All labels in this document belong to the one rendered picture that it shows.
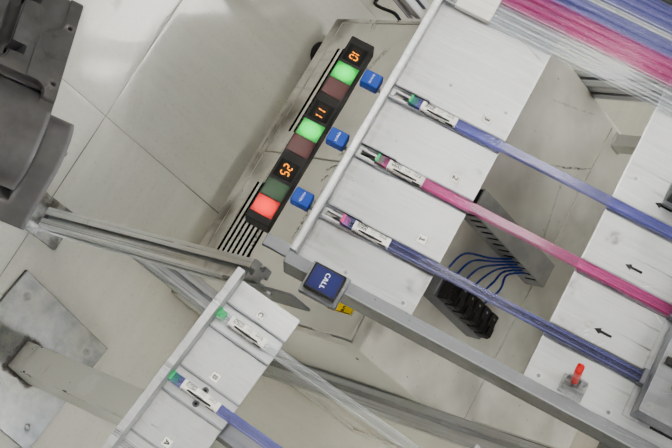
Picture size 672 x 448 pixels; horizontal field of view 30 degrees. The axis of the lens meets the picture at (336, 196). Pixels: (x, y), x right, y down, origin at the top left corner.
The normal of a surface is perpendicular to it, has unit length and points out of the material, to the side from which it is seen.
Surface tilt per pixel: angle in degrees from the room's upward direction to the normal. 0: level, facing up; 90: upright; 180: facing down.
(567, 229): 0
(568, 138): 0
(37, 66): 41
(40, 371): 90
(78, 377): 90
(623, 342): 47
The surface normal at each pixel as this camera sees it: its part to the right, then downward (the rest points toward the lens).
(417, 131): 0.04, -0.33
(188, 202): 0.67, 0.12
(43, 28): 0.52, -0.55
